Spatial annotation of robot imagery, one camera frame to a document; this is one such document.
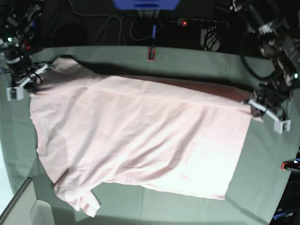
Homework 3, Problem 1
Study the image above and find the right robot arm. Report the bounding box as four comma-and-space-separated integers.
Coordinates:
0, 0, 53, 101

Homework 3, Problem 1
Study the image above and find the grey-green table cloth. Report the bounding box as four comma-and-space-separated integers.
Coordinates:
0, 46, 300, 225

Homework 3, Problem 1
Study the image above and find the right red black clamp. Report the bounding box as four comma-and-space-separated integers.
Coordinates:
281, 158, 300, 173

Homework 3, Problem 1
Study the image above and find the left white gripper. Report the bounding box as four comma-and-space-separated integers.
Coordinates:
247, 99, 291, 134

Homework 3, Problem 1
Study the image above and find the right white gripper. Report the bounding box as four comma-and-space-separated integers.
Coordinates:
6, 62, 54, 101

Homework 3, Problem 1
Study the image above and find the white bin corner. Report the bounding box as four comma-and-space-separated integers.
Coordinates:
0, 178, 55, 225

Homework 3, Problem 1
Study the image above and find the blue box on stand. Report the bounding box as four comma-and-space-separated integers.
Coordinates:
113, 0, 179, 10

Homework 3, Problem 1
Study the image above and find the white cable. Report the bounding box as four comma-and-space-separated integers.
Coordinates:
93, 15, 150, 45

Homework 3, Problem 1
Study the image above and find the centre red black clamp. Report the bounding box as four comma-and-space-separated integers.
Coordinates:
148, 47, 156, 60

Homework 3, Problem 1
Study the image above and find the red black clamp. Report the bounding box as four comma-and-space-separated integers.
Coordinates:
281, 158, 300, 173
148, 47, 156, 60

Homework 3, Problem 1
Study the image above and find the black power strip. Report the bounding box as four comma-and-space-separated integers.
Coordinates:
176, 18, 230, 30

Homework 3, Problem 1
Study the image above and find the pink t-shirt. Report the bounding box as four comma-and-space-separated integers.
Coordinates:
30, 58, 253, 217

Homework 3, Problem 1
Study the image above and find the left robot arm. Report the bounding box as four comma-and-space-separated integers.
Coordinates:
216, 0, 300, 134

